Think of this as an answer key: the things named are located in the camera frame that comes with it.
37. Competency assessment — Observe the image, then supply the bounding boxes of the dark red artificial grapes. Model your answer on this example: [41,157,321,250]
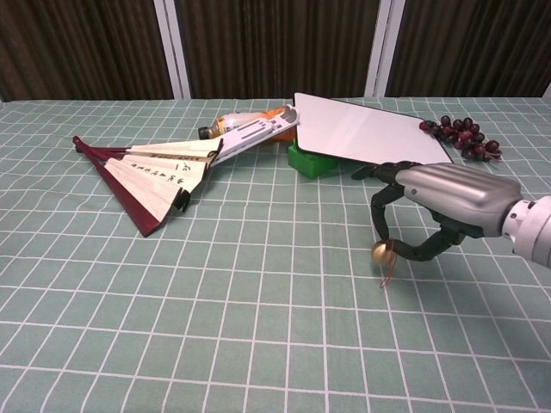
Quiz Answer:
[418,114,502,163]

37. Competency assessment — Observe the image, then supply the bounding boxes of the white board black rim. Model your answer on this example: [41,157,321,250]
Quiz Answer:
[294,91,456,167]

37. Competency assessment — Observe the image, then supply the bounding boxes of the red cream folding fan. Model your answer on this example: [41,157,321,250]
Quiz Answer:
[71,135,225,238]

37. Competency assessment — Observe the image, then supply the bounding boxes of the dark corrugated partition panel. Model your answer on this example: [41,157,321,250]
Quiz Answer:
[174,0,382,99]
[385,0,551,98]
[0,0,173,102]

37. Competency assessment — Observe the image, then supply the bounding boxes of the white partition frame post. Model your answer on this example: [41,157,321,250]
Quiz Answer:
[365,0,406,98]
[153,0,191,99]

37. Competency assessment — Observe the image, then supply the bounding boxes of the small gold ball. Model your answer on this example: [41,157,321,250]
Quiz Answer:
[370,237,399,288]

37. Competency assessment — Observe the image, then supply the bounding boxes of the white slotted folding stand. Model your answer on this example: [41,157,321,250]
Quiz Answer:
[210,108,301,167]

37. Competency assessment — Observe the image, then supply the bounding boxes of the plastic drink bottle orange label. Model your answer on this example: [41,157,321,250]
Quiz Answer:
[197,104,298,141]

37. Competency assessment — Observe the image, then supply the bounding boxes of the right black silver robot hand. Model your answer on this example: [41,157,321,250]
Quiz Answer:
[350,159,524,263]

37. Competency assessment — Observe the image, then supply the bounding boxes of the green plastic block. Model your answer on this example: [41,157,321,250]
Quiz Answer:
[287,139,341,180]

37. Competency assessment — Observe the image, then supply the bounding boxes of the green checked tablecloth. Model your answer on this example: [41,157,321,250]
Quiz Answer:
[0,96,551,413]

